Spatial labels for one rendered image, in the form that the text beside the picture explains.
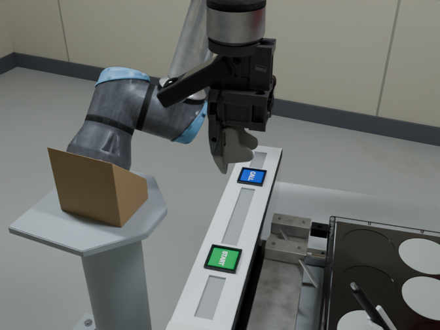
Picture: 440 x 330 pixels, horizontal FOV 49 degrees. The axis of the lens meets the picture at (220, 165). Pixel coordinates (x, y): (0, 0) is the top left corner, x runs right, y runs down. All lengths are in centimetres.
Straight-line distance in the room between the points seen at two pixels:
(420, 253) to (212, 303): 44
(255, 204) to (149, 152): 206
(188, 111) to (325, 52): 213
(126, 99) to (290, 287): 55
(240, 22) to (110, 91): 59
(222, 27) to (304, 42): 260
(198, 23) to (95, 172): 39
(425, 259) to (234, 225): 37
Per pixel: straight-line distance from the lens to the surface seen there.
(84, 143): 112
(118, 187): 111
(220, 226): 93
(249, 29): 61
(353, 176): 286
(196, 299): 81
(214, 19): 62
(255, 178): 106
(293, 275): 96
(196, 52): 111
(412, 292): 96
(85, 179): 114
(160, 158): 294
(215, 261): 86
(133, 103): 114
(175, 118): 114
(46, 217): 125
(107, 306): 139
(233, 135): 69
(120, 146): 113
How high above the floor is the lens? 156
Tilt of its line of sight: 33 degrees down
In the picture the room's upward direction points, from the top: straight up
